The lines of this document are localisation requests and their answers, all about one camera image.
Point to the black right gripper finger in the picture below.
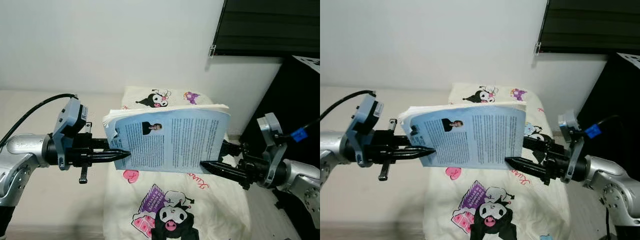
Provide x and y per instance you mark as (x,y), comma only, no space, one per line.
(537,144)
(225,171)
(231,149)
(525,166)

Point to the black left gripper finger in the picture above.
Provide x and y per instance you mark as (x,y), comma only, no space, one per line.
(415,153)
(112,156)
(100,143)
(400,138)

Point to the light blue paperback book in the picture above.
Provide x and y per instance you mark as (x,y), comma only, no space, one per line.
(475,137)
(175,140)

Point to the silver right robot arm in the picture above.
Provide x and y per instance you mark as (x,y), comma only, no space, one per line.
(300,175)
(610,175)

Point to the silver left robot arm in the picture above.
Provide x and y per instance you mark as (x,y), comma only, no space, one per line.
(22,150)
(332,147)

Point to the cream cartoon print blanket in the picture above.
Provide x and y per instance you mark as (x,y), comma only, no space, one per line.
(215,210)
(540,210)

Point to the cream bed mattress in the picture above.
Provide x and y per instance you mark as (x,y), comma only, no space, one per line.
(360,200)
(50,200)

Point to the black cabinet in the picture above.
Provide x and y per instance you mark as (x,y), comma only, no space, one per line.
(295,95)
(620,90)

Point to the black white checkerboard sheet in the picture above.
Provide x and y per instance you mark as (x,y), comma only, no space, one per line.
(311,62)
(631,59)

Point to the dark window blind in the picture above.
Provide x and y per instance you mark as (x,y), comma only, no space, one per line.
(590,25)
(270,25)

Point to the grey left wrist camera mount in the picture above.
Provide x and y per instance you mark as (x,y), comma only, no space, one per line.
(367,115)
(70,117)

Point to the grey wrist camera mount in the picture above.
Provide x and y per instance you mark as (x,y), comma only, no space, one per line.
(568,122)
(270,127)
(367,115)
(70,117)

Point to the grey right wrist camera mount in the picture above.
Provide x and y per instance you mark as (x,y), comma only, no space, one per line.
(270,127)
(568,122)

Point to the clear plastic blind bracket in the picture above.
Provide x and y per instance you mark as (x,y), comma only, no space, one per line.
(537,48)
(212,51)

